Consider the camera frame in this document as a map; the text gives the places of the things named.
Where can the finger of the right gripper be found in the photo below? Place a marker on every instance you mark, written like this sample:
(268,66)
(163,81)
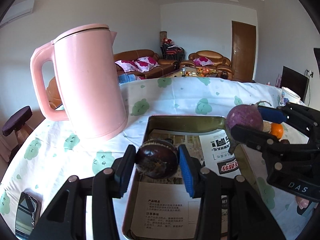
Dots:
(301,118)
(253,138)

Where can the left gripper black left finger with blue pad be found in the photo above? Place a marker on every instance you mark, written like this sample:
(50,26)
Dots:
(65,216)

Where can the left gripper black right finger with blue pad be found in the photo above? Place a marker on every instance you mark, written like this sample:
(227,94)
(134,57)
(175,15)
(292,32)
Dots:
(248,216)

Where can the dark mangosteen fruit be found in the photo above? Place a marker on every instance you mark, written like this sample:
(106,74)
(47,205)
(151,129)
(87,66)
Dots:
(157,159)

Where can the coffee table with fruits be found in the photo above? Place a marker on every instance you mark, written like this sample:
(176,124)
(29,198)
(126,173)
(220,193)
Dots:
(193,72)

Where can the person's right hand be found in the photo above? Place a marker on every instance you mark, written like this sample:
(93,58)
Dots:
(305,207)

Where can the large orange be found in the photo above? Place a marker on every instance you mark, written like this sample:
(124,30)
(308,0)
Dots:
(277,130)

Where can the white cartoon mug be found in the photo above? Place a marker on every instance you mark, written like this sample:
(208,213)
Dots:
(287,95)

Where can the black smartphone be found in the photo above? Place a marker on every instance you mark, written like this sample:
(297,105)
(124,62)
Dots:
(28,213)

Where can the black television screen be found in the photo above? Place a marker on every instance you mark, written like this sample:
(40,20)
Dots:
(295,81)

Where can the gold and pink tin box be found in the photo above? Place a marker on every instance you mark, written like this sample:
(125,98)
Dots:
(162,208)

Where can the brown leather armchair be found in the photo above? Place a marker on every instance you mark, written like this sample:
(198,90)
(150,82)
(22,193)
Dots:
(211,59)

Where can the brown wooden door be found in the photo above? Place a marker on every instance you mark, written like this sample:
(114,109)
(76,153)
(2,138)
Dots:
(243,51)

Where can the dark wooden stool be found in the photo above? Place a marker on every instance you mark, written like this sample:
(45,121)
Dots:
(17,123)

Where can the orange leather chair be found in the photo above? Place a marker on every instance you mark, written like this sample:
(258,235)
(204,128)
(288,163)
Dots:
(53,94)

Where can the long brown leather sofa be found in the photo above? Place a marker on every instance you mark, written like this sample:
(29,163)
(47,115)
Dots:
(143,63)

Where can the stacked dark chairs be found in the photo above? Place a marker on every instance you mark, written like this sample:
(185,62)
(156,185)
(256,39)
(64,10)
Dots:
(171,51)

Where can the pink electric kettle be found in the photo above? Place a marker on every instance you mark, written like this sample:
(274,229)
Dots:
(86,79)

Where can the white wall air conditioner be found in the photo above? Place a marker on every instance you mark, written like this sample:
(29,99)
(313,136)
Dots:
(17,11)

